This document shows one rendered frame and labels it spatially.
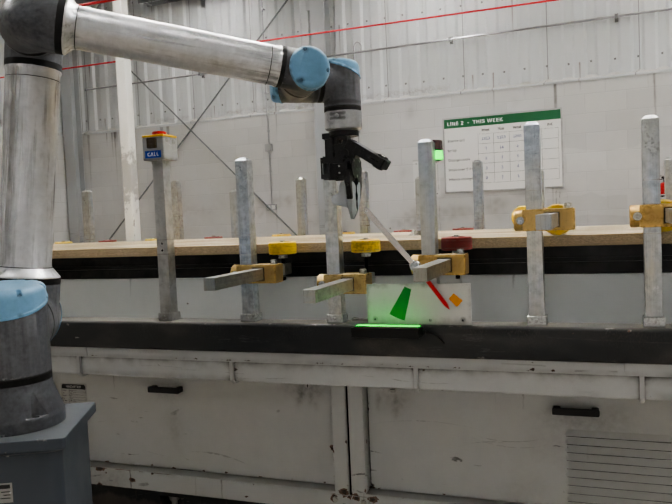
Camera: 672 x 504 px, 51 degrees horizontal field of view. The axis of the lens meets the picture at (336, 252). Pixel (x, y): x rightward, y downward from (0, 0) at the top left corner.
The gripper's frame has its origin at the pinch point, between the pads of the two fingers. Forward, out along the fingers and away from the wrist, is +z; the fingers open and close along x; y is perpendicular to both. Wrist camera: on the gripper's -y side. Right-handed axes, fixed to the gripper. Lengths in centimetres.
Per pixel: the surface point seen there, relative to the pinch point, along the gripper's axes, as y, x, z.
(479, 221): -11, -115, 5
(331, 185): 8.3, -6.3, -7.4
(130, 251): 85, -26, 9
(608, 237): -57, -26, 9
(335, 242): 7.8, -6.3, 7.1
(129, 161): 140, -103, -27
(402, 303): -9.4, -5.5, 22.6
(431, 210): -17.3, -6.3, 0.0
